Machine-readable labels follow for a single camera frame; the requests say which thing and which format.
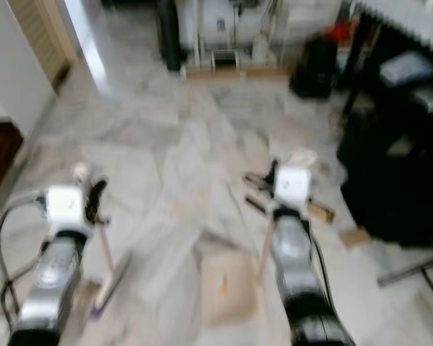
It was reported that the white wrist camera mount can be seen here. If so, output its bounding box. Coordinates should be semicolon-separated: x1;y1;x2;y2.
274;165;312;207
45;185;87;232

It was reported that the large black bulky case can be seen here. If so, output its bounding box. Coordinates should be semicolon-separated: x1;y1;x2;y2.
337;99;433;250

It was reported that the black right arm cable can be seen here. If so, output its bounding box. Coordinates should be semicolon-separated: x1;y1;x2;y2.
306;222;341;312

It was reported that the dark strip of rubbish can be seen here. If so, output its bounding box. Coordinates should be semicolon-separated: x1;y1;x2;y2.
245;195;268;214

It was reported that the grey cushion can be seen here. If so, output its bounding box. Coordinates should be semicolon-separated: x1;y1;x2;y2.
378;51;433;88

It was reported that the wooden stick broom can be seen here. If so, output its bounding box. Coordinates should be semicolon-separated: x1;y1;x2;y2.
71;164;133;320

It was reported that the red item on table leg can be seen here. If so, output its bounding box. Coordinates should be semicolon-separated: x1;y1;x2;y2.
324;21;355;43

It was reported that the white tank appliance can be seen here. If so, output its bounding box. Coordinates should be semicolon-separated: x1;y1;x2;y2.
176;0;268;63

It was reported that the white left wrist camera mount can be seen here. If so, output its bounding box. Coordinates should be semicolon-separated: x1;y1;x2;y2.
45;185;87;232

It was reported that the wooden louvre door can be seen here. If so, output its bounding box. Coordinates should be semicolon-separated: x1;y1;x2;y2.
8;0;77;92

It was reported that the grey topped table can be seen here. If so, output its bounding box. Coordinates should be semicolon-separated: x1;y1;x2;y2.
345;0;433;112

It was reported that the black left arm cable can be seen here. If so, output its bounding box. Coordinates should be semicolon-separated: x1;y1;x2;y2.
0;192;52;319

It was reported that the black backpack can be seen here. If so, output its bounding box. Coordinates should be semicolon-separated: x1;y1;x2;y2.
288;32;341;99

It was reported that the small brown cardboard scrap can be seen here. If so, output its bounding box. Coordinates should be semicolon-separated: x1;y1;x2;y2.
307;201;337;221

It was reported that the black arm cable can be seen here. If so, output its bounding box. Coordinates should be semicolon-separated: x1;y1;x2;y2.
306;222;341;312
0;192;52;319

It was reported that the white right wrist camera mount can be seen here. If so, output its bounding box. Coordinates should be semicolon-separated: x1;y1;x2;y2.
274;165;312;207

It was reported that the grey metal stand leg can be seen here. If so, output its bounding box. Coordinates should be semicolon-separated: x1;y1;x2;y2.
377;252;433;286

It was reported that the black upright cylinder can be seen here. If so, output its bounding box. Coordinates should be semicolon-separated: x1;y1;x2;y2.
156;0;183;72

